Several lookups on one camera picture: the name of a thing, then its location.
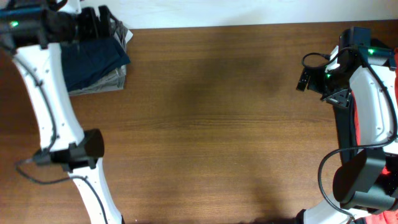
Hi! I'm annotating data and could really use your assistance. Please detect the red t-shirt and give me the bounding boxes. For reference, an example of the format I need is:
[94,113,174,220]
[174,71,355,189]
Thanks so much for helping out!
[353,66,397,224]

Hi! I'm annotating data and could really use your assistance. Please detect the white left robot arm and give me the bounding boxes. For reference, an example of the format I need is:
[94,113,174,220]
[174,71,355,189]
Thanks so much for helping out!
[1,0,124,223]

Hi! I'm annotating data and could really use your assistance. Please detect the dark navy blue shorts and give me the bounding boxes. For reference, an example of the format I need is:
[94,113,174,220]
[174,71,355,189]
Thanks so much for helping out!
[61,37,130,91]

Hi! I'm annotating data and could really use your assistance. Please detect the folded grey cargo shorts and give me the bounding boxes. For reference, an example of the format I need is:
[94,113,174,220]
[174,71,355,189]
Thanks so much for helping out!
[68,21,133,96]

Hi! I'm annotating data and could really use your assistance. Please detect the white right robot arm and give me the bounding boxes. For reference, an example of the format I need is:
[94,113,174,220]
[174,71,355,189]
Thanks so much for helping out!
[293,27,397,223]

